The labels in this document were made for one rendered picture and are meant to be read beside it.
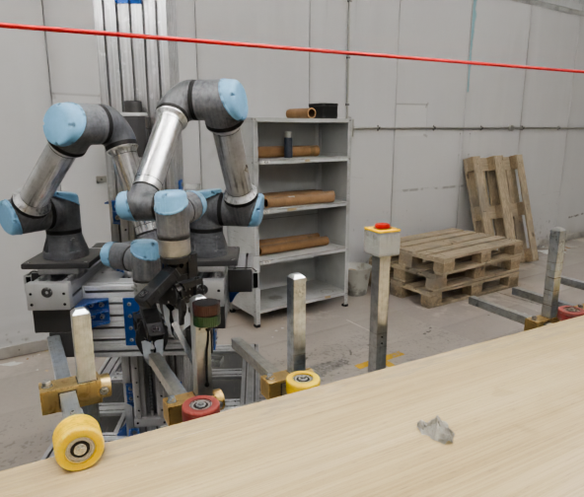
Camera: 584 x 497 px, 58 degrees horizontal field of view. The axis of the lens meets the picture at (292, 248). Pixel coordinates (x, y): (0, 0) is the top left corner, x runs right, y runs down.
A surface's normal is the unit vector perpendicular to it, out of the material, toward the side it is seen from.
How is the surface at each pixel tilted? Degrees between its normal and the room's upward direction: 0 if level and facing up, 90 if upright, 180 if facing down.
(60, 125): 85
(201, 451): 0
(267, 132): 90
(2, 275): 90
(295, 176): 90
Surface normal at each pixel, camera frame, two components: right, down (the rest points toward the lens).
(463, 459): 0.00, -0.97
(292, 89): 0.55, 0.18
